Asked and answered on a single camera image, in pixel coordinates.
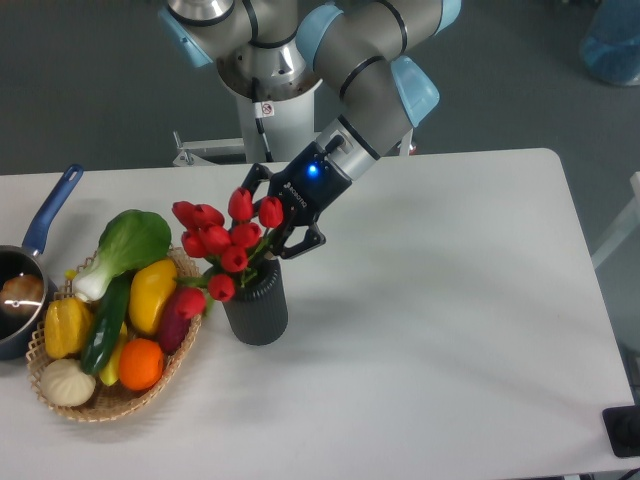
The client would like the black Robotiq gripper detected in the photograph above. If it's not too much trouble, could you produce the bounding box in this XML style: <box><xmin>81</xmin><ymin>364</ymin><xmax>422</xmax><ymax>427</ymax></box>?
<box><xmin>240</xmin><ymin>142</ymin><xmax>352</xmax><ymax>260</ymax></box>

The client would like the red tulip bouquet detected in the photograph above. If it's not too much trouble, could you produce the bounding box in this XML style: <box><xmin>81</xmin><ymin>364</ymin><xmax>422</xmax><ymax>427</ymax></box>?
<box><xmin>172</xmin><ymin>187</ymin><xmax>284</xmax><ymax>303</ymax></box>

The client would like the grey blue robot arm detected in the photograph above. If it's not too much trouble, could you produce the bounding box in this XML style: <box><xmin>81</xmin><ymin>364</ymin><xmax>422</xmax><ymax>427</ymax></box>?
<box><xmin>159</xmin><ymin>1</ymin><xmax>461</xmax><ymax>259</ymax></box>

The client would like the dark grey ribbed vase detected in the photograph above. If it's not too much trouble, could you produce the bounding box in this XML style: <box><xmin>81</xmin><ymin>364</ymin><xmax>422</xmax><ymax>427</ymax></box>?
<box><xmin>223</xmin><ymin>260</ymin><xmax>289</xmax><ymax>346</ymax></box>

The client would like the purple sweet potato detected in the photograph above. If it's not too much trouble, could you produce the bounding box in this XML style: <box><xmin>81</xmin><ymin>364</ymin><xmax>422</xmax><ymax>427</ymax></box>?
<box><xmin>157</xmin><ymin>287</ymin><xmax>194</xmax><ymax>354</ymax></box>

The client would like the yellow mango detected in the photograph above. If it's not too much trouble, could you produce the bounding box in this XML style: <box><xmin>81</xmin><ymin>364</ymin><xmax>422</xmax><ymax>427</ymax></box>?
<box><xmin>128</xmin><ymin>258</ymin><xmax>177</xmax><ymax>337</ymax></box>

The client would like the green bok choy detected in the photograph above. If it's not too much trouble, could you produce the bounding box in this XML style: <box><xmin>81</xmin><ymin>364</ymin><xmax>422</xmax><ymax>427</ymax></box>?
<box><xmin>72</xmin><ymin>209</ymin><xmax>171</xmax><ymax>302</ymax></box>

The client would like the orange fruit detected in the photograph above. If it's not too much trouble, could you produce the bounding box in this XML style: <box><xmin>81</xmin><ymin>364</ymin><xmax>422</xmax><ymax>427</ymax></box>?
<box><xmin>119</xmin><ymin>338</ymin><xmax>164</xmax><ymax>391</ymax></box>

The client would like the green cucumber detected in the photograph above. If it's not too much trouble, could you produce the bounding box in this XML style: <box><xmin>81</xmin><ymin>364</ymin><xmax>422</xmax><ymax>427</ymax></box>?
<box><xmin>80</xmin><ymin>272</ymin><xmax>133</xmax><ymax>376</ymax></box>

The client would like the yellow banana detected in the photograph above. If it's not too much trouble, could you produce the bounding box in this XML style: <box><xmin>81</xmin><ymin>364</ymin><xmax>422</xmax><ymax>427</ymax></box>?
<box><xmin>99</xmin><ymin>323</ymin><xmax>128</xmax><ymax>387</ymax></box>

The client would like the yellow bell pepper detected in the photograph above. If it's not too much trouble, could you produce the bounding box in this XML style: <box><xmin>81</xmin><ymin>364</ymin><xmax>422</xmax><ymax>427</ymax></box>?
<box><xmin>44</xmin><ymin>297</ymin><xmax>93</xmax><ymax>359</ymax></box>

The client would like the brown bread roll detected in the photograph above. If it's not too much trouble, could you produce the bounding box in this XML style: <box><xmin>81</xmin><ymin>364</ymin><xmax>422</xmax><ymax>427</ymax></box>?
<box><xmin>1</xmin><ymin>274</ymin><xmax>44</xmax><ymax>317</ymax></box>

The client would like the white steamed bun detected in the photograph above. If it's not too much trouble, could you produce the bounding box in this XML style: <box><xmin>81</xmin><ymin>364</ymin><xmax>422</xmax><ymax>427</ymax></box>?
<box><xmin>40</xmin><ymin>359</ymin><xmax>96</xmax><ymax>407</ymax></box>

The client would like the white furniture at right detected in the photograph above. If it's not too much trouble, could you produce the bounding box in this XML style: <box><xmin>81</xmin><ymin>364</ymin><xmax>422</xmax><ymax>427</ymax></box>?
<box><xmin>591</xmin><ymin>172</ymin><xmax>639</xmax><ymax>270</ymax></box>

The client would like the blue translucent bin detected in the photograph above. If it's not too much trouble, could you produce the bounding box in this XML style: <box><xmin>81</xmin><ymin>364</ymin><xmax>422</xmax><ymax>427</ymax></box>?
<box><xmin>579</xmin><ymin>0</ymin><xmax>639</xmax><ymax>87</ymax></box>

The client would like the black device at edge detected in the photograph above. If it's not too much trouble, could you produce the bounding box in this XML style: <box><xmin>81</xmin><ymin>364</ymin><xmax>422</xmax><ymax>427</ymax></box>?
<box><xmin>602</xmin><ymin>405</ymin><xmax>640</xmax><ymax>458</ymax></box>

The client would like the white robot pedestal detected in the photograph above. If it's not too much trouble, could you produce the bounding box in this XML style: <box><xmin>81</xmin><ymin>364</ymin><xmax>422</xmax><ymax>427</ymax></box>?
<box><xmin>172</xmin><ymin>29</ymin><xmax>351</xmax><ymax>168</ymax></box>

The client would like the black pedestal cable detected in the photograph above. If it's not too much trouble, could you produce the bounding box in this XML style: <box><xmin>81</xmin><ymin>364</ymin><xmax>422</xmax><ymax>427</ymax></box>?
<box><xmin>249</xmin><ymin>77</ymin><xmax>275</xmax><ymax>164</ymax></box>

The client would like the blue handled saucepan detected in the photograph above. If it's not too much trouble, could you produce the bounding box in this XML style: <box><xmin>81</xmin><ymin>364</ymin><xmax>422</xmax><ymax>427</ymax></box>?
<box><xmin>1</xmin><ymin>164</ymin><xmax>84</xmax><ymax>361</ymax></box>

